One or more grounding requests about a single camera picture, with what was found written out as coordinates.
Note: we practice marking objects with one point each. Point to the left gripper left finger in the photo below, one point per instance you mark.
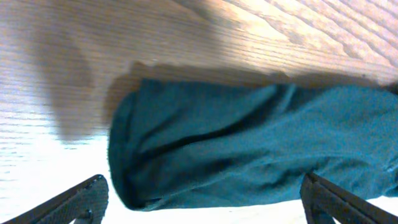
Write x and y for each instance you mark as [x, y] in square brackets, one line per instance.
[84, 203]

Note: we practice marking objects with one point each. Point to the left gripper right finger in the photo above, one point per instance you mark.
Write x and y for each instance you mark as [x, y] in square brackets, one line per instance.
[327, 203]

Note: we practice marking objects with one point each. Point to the black t-shirt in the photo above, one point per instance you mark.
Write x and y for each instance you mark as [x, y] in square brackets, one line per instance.
[198, 145]

